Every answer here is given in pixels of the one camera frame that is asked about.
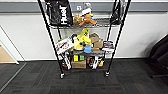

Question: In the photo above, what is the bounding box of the black wire shelf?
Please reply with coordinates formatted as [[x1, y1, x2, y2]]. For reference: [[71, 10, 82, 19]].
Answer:
[[37, 0, 132, 80]]

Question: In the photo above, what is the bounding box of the white box with blue corner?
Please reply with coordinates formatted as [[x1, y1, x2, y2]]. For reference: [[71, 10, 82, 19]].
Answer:
[[80, 7, 94, 16]]

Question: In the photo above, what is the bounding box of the white box with red print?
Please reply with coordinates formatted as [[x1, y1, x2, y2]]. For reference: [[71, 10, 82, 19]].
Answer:
[[54, 37, 75, 56]]

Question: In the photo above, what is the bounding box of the orange plush toy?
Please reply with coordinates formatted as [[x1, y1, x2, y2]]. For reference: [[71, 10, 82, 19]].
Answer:
[[78, 13, 99, 27]]

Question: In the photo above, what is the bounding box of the long grey wall band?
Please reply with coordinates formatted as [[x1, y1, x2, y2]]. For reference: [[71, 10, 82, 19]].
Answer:
[[0, 2, 168, 14]]

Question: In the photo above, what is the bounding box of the small black bag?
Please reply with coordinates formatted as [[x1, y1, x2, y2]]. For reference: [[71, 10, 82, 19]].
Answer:
[[110, 0, 125, 26]]

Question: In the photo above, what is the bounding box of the white door frame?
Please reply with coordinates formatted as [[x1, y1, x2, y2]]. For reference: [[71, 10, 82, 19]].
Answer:
[[0, 25, 21, 65]]

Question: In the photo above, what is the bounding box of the dark box with white label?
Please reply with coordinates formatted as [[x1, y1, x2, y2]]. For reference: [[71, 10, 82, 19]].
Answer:
[[101, 40, 115, 52]]

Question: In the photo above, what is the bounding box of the black bag with white print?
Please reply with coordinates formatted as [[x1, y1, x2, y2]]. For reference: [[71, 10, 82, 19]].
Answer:
[[44, 0, 74, 27]]

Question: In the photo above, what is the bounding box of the yellow plush toy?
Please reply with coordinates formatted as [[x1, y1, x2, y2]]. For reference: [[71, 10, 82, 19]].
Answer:
[[71, 28, 93, 51]]

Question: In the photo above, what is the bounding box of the cardboard box with yellow items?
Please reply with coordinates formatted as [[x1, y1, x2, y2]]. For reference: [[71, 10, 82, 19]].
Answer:
[[70, 54, 88, 70]]

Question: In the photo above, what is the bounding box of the orange and black package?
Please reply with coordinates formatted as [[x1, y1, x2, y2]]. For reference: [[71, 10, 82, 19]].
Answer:
[[87, 55, 105, 70]]

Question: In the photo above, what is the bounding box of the white wall socket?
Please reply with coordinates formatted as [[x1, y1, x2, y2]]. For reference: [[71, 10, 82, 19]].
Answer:
[[76, 5, 83, 11], [84, 2, 92, 9]]

